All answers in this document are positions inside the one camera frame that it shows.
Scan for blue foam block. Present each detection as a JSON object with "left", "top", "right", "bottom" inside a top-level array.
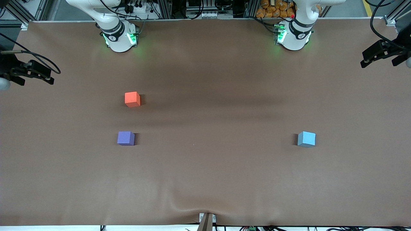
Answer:
[{"left": 297, "top": 131, "right": 316, "bottom": 148}]

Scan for orange foam block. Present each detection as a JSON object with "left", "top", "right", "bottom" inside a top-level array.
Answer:
[{"left": 125, "top": 91, "right": 141, "bottom": 107}]

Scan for purple foam block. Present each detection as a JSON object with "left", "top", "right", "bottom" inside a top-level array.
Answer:
[{"left": 117, "top": 131, "right": 135, "bottom": 146}]

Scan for orange knobbly bundle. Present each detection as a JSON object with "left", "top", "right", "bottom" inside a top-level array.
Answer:
[{"left": 256, "top": 0, "right": 296, "bottom": 19}]

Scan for white power strip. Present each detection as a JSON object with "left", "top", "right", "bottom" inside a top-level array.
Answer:
[{"left": 126, "top": 0, "right": 155, "bottom": 14}]

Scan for brown table mat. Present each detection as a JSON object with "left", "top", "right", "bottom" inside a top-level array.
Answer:
[{"left": 0, "top": 18, "right": 411, "bottom": 227}]

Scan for metal table clamp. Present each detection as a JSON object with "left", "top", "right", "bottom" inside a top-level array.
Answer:
[{"left": 198, "top": 212, "right": 216, "bottom": 231}]

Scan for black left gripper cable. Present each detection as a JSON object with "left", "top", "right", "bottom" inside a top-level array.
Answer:
[{"left": 364, "top": 0, "right": 411, "bottom": 53}]

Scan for aluminium frame profile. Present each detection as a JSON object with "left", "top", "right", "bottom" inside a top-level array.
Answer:
[
  {"left": 384, "top": 0, "right": 411, "bottom": 27},
  {"left": 0, "top": 0, "right": 49, "bottom": 30}
]

